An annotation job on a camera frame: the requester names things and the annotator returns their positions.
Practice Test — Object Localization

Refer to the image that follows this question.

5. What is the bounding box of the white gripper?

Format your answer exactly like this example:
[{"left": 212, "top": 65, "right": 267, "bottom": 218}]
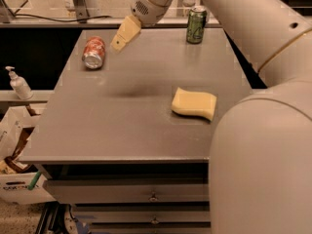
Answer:
[{"left": 110, "top": 0, "right": 173, "bottom": 52}]

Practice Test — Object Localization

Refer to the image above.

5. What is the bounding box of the white cardboard box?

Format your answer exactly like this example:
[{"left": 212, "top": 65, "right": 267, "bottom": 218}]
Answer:
[{"left": 0, "top": 103, "right": 54, "bottom": 205}]

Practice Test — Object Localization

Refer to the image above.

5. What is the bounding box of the middle grey drawer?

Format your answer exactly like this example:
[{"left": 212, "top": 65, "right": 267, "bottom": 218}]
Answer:
[{"left": 72, "top": 202, "right": 210, "bottom": 223}]

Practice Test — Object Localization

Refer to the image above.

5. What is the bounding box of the white pump bottle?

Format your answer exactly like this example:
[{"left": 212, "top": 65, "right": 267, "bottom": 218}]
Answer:
[{"left": 5, "top": 66, "right": 33, "bottom": 100}]

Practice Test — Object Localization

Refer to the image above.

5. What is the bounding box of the red coke can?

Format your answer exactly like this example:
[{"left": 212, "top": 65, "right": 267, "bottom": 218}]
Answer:
[{"left": 82, "top": 36, "right": 105, "bottom": 69}]

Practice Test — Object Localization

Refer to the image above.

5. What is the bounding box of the grey metal rail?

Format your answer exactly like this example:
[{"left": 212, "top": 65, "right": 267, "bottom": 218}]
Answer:
[{"left": 0, "top": 16, "right": 222, "bottom": 29}]

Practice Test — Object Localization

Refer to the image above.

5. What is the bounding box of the black cable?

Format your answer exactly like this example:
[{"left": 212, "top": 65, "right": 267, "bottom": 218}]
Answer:
[{"left": 13, "top": 13, "right": 113, "bottom": 23}]

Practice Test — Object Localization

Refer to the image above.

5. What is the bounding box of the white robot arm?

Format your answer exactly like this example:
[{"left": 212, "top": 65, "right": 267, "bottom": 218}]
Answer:
[{"left": 131, "top": 0, "right": 312, "bottom": 234}]

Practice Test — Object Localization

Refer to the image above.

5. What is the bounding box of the grey drawer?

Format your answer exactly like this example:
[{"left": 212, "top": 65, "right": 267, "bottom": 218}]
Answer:
[
  {"left": 44, "top": 178, "right": 209, "bottom": 204},
  {"left": 90, "top": 223, "right": 212, "bottom": 234},
  {"left": 72, "top": 202, "right": 210, "bottom": 223}
]

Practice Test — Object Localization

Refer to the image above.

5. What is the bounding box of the top grey drawer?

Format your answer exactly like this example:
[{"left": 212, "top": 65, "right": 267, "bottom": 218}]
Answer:
[{"left": 44, "top": 178, "right": 209, "bottom": 204}]

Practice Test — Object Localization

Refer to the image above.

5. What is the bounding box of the yellow sponge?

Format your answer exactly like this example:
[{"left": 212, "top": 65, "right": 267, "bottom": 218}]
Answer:
[{"left": 171, "top": 88, "right": 217, "bottom": 121}]

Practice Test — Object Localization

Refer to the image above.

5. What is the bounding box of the green soda can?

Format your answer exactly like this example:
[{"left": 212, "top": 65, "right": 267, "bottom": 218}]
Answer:
[{"left": 186, "top": 6, "right": 208, "bottom": 44}]

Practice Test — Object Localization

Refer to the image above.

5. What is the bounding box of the grey drawer cabinet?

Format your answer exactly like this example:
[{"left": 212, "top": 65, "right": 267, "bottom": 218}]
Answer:
[{"left": 19, "top": 27, "right": 254, "bottom": 234}]

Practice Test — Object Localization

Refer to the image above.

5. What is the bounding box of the green marker pen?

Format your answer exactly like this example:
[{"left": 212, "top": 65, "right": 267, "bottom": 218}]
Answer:
[{"left": 27, "top": 171, "right": 42, "bottom": 190}]

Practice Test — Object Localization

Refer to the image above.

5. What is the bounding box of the bottom grey drawer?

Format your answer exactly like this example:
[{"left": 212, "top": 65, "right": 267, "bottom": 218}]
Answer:
[{"left": 90, "top": 223, "right": 212, "bottom": 234}]

